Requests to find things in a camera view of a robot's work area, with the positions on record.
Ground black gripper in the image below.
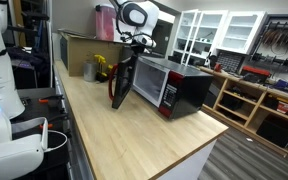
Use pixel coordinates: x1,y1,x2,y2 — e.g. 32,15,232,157
131,44,145,57

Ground red black microwave door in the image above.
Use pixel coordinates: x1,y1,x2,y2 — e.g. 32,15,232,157
108,55,137,109

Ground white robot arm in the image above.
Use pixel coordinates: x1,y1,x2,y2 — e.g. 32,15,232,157
0,0,53,180

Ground red black microwave body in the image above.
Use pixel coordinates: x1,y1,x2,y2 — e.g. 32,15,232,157
133,56,213,119

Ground white glass door cabinet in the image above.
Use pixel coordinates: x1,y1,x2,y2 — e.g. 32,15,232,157
171,9,228,66

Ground pink translucent plastic bin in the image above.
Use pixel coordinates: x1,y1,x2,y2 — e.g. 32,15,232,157
95,4,120,42

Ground grey metal cylinder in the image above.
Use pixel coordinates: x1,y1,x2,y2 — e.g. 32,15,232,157
84,62,97,82

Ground large cardboard box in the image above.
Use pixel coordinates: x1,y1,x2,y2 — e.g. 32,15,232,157
58,29,125,76

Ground black parts drawer organizer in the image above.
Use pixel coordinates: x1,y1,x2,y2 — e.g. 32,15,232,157
217,51,245,73

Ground black clamp orange tip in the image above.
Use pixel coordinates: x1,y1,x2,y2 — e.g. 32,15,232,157
38,95,63,108

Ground red toolbox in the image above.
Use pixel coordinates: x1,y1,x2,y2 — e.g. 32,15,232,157
241,66,271,83

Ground black tool pegboard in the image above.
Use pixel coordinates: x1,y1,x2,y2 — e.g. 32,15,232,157
249,14,288,73

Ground wooden workbench shelf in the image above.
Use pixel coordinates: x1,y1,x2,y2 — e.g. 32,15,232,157
200,67,288,156

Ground yellow handled tool set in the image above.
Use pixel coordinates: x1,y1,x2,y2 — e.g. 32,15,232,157
94,54,113,82

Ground white cable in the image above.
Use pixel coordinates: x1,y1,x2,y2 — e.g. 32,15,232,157
43,129,69,153

